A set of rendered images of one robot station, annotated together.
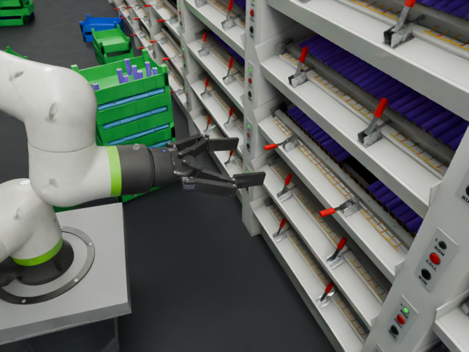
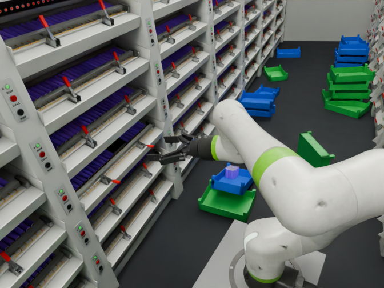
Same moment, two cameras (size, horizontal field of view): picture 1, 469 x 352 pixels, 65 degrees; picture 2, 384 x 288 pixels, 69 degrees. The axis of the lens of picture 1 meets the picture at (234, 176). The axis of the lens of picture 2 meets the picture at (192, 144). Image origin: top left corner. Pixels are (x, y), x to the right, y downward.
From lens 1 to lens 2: 137 cm
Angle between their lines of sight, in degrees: 91
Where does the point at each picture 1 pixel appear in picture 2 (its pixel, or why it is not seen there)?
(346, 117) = (119, 120)
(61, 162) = not seen: hidden behind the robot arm
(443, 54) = (129, 64)
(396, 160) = (140, 105)
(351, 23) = (106, 83)
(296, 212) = (127, 200)
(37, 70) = (232, 102)
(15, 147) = not seen: outside the picture
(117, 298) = (238, 223)
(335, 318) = (159, 194)
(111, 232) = (214, 269)
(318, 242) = (141, 184)
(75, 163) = not seen: hidden behind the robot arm
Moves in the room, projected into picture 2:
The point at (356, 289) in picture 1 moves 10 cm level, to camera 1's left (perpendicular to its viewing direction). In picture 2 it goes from (156, 166) to (167, 173)
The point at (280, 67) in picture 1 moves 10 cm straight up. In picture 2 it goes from (74, 158) to (64, 135)
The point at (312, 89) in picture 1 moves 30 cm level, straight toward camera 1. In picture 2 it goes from (98, 137) to (166, 114)
